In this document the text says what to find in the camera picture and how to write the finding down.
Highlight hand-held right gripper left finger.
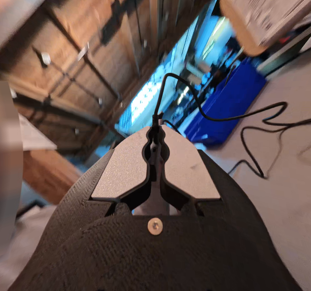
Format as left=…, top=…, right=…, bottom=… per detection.
left=91, top=126, right=152, bottom=203

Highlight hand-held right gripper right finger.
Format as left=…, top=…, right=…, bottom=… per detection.
left=160, top=125, right=221, bottom=202

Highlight thin black cable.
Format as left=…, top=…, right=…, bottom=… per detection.
left=151, top=73, right=311, bottom=180

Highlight blue plastic bin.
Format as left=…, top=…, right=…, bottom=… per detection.
left=184, top=57, right=267, bottom=146

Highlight grey desk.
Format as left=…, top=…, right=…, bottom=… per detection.
left=192, top=49, right=311, bottom=286

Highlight wooden document stand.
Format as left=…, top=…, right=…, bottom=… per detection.
left=215, top=0, right=311, bottom=56
left=18, top=112, right=82, bottom=205

